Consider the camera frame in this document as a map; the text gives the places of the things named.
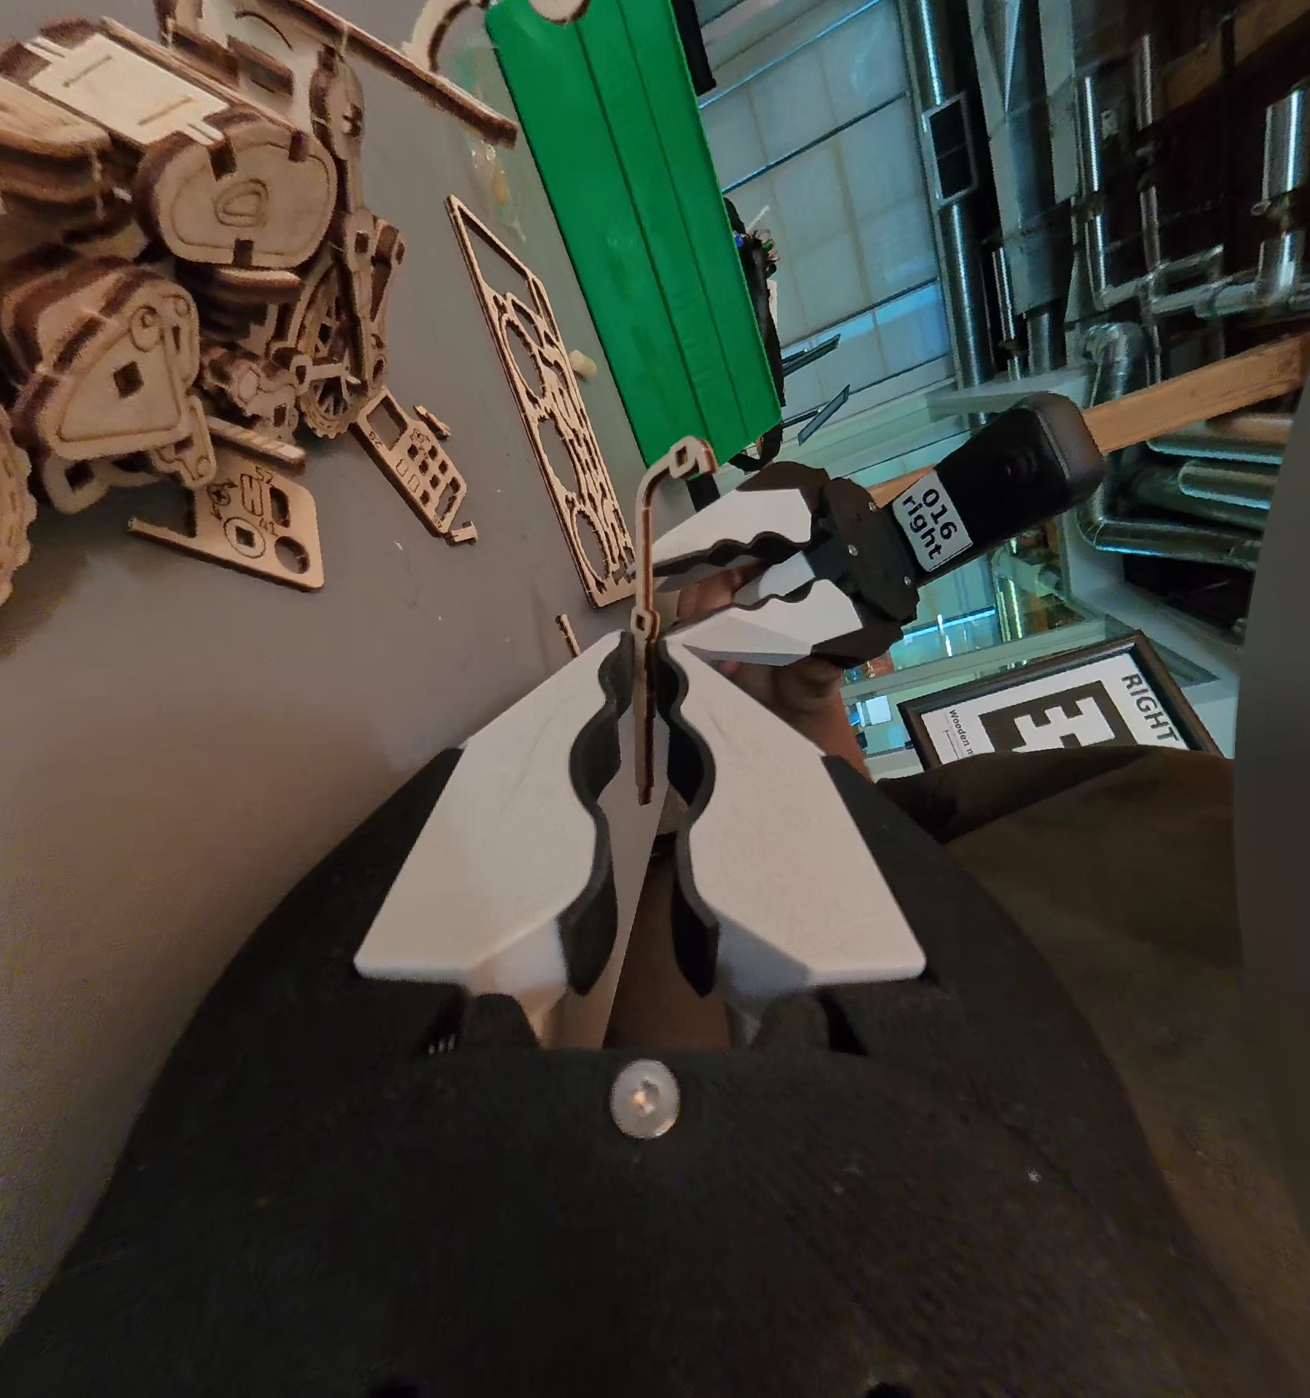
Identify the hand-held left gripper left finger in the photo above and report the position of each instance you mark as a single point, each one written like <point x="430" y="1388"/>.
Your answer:
<point x="480" y="829"/>

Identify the wooden plate with cutouts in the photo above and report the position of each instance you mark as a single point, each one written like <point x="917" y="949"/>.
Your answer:
<point x="272" y="541"/>

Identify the wooden beam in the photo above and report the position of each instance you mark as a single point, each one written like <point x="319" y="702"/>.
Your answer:
<point x="1212" y="388"/>

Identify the small wooden peg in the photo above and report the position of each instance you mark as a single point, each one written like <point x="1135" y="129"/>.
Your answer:
<point x="567" y="636"/>

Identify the thin hooked wooden piece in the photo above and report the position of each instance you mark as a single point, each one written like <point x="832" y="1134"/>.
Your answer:
<point x="646" y="612"/>

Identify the person's right hand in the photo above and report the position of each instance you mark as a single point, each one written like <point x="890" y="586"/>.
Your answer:
<point x="796" y="704"/>

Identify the long wooden strip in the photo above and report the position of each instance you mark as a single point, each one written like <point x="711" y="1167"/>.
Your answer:
<point x="436" y="93"/>

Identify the phone-shaped wooden piece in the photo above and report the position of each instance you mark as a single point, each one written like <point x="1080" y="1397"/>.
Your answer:
<point x="415" y="465"/>

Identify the group of metal ducts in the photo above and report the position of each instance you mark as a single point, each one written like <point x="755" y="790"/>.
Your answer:
<point x="1189" y="262"/>

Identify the wooden tractor model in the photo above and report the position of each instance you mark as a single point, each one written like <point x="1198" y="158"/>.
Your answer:
<point x="120" y="273"/>

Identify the laser-cut wooden frame sheet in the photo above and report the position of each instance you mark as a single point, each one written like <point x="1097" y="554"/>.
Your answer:
<point x="507" y="327"/>

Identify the green board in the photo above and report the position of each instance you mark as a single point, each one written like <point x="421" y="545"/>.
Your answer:
<point x="632" y="218"/>

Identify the dark grey rounded panel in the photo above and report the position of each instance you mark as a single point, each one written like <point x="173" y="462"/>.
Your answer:
<point x="1300" y="710"/>

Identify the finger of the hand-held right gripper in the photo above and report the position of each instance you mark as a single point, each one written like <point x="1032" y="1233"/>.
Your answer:
<point x="741" y="524"/>
<point x="785" y="622"/>

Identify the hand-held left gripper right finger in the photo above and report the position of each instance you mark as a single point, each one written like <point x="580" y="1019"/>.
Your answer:
<point x="796" y="863"/>

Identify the tiny wooden piece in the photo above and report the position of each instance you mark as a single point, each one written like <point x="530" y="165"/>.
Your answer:
<point x="433" y="421"/>

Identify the grey desk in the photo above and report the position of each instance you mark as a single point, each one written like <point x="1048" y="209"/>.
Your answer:
<point x="174" y="764"/>

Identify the black framed sign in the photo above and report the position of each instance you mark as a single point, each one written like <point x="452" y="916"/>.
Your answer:
<point x="1147" y="699"/>

